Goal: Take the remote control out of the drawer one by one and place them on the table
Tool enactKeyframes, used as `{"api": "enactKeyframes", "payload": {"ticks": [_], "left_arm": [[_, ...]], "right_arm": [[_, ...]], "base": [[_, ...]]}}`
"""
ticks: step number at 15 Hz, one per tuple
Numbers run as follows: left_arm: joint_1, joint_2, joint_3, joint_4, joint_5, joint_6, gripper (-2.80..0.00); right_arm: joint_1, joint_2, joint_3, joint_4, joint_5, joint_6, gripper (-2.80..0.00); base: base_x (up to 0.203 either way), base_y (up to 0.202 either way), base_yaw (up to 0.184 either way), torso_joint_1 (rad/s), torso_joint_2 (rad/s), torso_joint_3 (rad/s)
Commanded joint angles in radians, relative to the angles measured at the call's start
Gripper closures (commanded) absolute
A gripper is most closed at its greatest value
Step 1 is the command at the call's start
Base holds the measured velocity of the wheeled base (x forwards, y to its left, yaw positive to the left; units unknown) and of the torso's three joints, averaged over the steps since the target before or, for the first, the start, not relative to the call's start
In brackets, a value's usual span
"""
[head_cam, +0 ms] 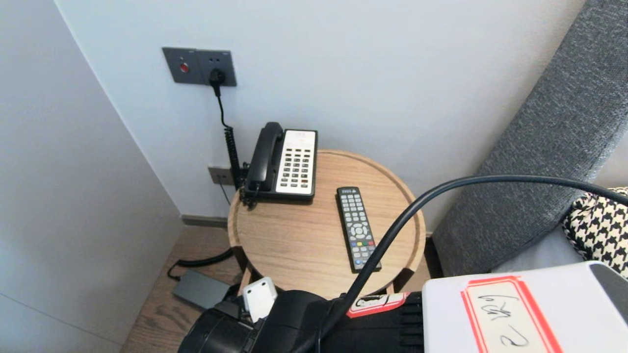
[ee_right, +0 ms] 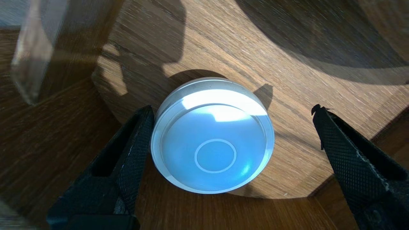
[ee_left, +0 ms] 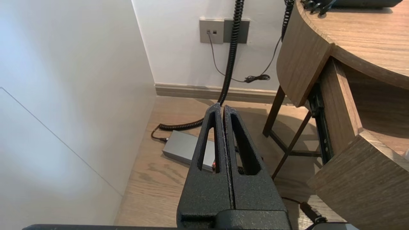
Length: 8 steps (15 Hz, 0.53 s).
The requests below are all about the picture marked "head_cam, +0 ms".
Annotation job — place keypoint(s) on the small grey wall jack plate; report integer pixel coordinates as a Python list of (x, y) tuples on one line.
[(218, 175)]

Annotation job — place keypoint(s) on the black white houndstooth pillow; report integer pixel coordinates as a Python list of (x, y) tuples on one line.
[(603, 230)]

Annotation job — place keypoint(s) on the thin black phone line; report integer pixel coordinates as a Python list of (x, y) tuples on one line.
[(224, 193)]

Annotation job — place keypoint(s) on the black TV remote control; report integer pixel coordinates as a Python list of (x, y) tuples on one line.
[(358, 230)]

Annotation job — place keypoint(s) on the grey fabric headboard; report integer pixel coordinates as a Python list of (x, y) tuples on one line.
[(539, 122)]

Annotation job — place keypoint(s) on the grey power adapter box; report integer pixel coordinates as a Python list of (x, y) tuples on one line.
[(196, 289)]

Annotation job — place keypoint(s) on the black telephone handset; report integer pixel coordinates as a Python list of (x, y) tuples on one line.
[(262, 157)]

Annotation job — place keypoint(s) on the round wooden bedside table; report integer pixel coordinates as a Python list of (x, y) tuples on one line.
[(294, 235)]

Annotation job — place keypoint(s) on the white bed sheet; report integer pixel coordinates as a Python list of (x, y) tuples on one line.
[(539, 255)]

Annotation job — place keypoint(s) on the grey switch plate red button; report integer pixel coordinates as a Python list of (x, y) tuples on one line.
[(180, 66)]

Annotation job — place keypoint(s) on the curved front wooden drawer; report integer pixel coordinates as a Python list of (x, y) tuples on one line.
[(245, 282)]

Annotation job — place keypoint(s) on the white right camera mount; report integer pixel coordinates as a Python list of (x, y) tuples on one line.
[(260, 296)]

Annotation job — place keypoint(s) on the grey wall socket plate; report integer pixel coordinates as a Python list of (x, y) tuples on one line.
[(216, 63)]

